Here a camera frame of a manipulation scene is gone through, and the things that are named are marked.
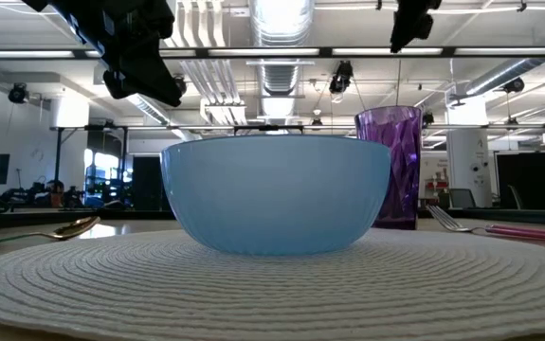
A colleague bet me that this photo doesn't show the black background robot arms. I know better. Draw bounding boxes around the black background robot arms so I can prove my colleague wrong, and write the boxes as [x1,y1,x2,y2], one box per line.
[0,179,88,209]

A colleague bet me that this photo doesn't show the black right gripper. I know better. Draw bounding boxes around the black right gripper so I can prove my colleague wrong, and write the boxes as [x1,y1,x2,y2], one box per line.
[390,0,444,55]

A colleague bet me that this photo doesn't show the white round pillar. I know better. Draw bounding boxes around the white round pillar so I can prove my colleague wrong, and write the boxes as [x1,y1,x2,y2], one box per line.
[445,94,494,208]

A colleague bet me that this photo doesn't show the black tall cabinet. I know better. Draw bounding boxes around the black tall cabinet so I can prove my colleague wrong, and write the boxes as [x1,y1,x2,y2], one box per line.
[132,155,167,212]

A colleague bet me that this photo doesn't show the black overhead light bar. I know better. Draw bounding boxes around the black overhead light bar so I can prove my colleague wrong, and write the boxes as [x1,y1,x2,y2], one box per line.
[0,45,545,61]

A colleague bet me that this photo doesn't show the gold spoon with green handle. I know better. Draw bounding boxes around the gold spoon with green handle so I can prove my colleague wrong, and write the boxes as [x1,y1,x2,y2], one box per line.
[0,215,101,251]

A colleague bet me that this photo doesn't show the silver slanted ceiling duct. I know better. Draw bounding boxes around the silver slanted ceiling duct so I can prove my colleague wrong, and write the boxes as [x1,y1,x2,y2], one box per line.
[463,18,545,99]

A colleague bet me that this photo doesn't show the dark room partition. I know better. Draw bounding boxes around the dark room partition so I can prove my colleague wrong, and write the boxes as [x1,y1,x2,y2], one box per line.
[496,151,545,212]

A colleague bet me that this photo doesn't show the thin black horizontal rail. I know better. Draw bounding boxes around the thin black horizontal rail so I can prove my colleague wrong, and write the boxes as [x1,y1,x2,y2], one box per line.
[48,122,545,137]

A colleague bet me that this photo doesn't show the light blue plastic bowl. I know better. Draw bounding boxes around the light blue plastic bowl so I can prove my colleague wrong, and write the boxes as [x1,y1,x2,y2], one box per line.
[160,135,392,258]

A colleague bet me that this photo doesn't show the grey office chair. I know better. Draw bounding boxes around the grey office chair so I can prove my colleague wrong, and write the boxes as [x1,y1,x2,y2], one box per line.
[448,188,477,209]

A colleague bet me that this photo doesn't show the silver round ceiling duct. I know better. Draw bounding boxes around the silver round ceiling duct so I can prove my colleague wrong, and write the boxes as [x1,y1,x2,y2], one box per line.
[247,0,318,120]

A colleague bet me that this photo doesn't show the silver fork with red handle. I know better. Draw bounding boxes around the silver fork with red handle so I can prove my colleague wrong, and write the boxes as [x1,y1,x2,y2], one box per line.
[426,204,545,246]

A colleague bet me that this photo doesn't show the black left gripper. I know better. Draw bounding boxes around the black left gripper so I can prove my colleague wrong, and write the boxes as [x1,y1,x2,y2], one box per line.
[21,0,184,108]

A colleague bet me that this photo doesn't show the white round woven placemat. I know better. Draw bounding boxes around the white round woven placemat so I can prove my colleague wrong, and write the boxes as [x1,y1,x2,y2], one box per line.
[0,227,545,341]

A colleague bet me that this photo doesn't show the purple plastic tumbler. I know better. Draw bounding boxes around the purple plastic tumbler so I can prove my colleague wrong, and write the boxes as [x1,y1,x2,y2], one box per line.
[354,105,424,231]

